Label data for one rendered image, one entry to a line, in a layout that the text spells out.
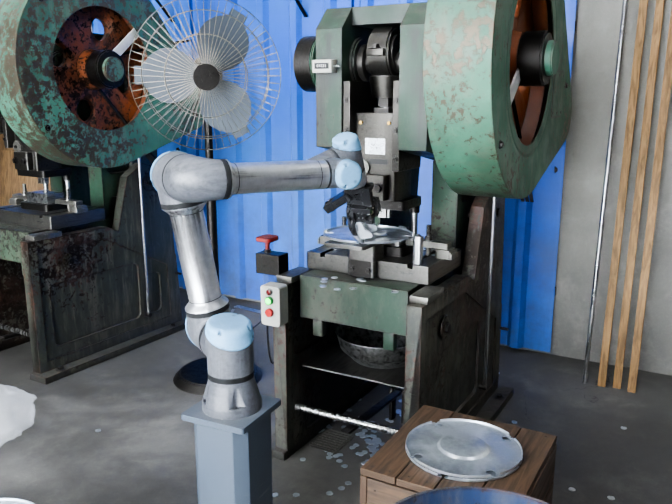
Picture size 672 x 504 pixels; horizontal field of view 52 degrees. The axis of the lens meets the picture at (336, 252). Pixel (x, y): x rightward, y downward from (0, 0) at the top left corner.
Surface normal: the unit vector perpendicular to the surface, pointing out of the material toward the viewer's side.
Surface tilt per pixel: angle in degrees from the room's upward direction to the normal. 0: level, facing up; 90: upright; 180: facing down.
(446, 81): 100
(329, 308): 90
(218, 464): 90
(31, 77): 90
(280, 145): 90
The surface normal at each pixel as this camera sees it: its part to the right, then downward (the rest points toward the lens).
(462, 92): -0.47, 0.42
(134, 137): 0.85, 0.11
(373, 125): -0.49, 0.19
